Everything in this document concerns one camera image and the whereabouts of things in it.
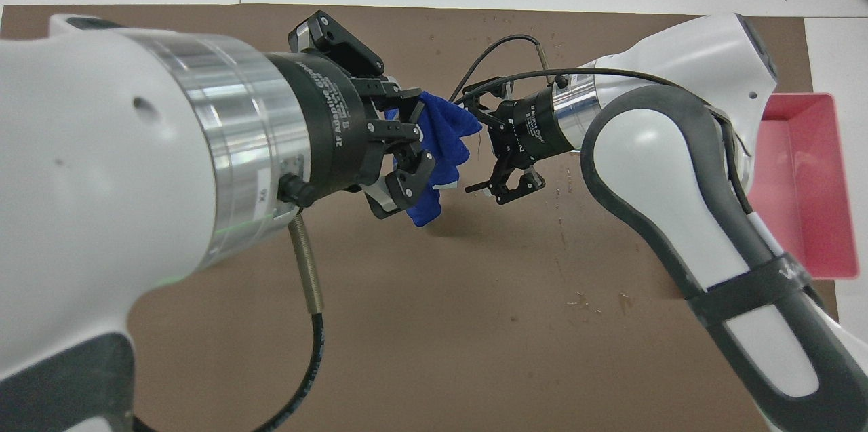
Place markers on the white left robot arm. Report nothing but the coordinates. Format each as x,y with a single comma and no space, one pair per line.
102,181

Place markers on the blue towel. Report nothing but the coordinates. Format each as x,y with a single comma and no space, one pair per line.
444,133

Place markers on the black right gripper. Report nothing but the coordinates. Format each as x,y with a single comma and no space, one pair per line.
536,127

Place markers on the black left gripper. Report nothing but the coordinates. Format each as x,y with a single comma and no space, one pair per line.
332,127

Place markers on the pink plastic bin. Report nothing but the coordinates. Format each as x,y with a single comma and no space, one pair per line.
807,201

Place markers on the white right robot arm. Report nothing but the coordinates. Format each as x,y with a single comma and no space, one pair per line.
678,181

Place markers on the brown table mat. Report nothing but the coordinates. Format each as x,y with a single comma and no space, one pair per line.
475,317

